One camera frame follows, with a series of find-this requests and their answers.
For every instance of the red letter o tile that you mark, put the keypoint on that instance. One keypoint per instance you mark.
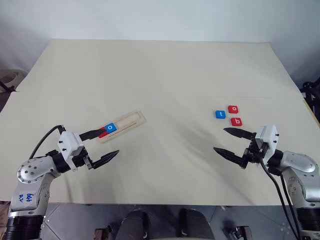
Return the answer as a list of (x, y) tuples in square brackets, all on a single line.
[(234, 109)]

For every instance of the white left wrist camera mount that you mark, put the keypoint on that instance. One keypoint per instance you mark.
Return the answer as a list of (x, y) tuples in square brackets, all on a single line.
[(68, 143)]

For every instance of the light wooden letter tray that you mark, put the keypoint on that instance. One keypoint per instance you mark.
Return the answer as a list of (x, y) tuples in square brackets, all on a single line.
[(130, 121)]

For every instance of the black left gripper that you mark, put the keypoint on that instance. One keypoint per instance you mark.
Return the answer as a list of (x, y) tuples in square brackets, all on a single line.
[(81, 158)]

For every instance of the red letter b tile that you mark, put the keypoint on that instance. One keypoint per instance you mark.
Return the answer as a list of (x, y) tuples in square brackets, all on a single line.
[(236, 121)]

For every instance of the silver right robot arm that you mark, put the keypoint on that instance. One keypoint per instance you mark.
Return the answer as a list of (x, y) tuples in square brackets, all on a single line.
[(300, 170)]

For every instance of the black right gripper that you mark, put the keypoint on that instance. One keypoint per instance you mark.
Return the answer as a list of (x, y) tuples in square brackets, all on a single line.
[(253, 153)]

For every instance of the blue letter o tile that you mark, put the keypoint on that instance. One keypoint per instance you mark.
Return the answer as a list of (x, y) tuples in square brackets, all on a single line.
[(110, 127)]

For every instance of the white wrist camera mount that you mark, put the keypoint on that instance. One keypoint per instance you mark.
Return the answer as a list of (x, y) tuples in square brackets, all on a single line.
[(68, 143), (267, 137)]

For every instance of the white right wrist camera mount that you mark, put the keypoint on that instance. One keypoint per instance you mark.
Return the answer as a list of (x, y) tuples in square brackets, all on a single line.
[(267, 137)]

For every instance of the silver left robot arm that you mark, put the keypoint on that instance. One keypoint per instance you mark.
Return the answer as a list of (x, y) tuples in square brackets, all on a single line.
[(31, 175)]

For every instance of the blue letter t tile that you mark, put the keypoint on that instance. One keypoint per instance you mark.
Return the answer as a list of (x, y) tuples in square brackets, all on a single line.
[(220, 114)]

